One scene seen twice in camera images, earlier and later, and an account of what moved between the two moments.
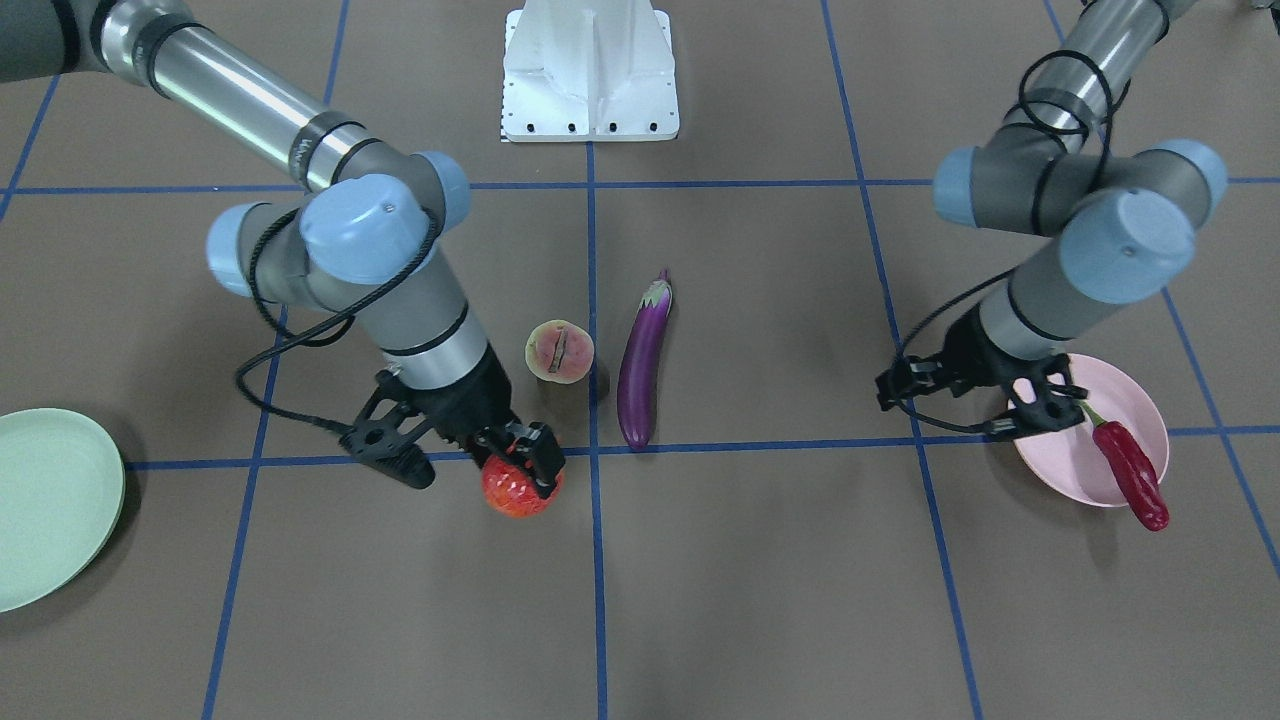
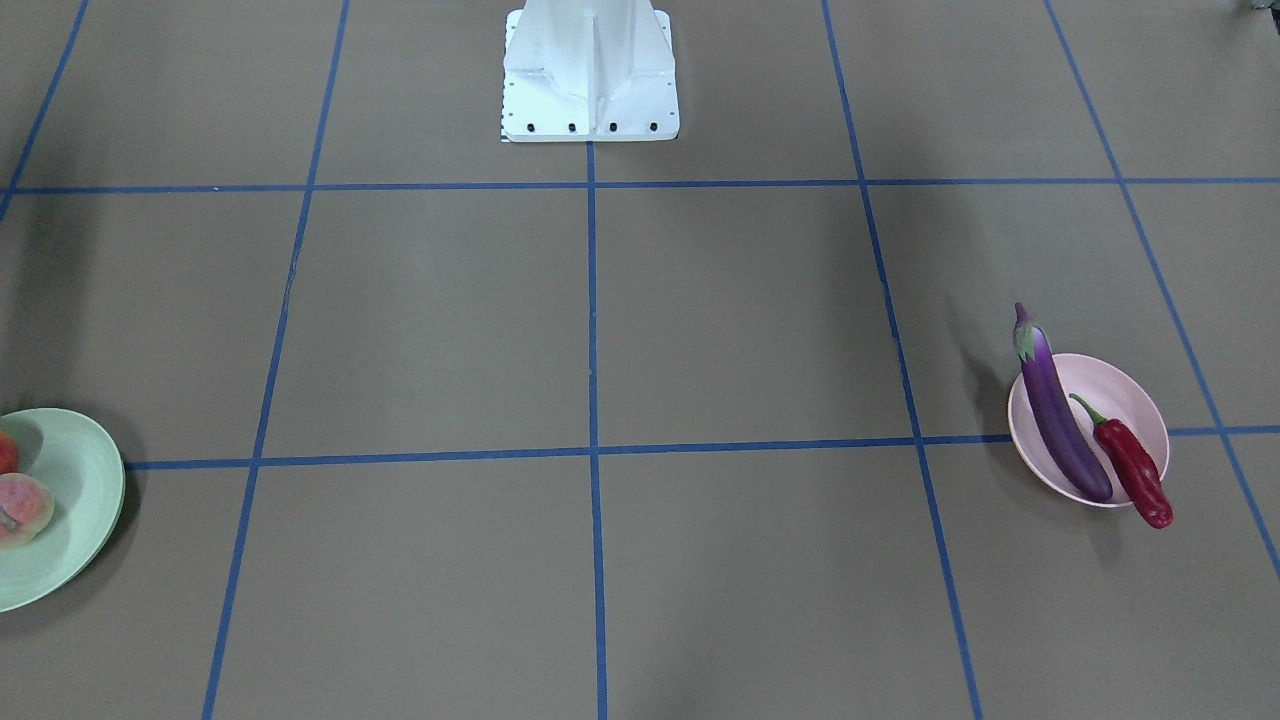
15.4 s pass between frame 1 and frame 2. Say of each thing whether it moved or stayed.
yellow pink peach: moved
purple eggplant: moved
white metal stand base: stayed
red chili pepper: stayed
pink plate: stayed
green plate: stayed
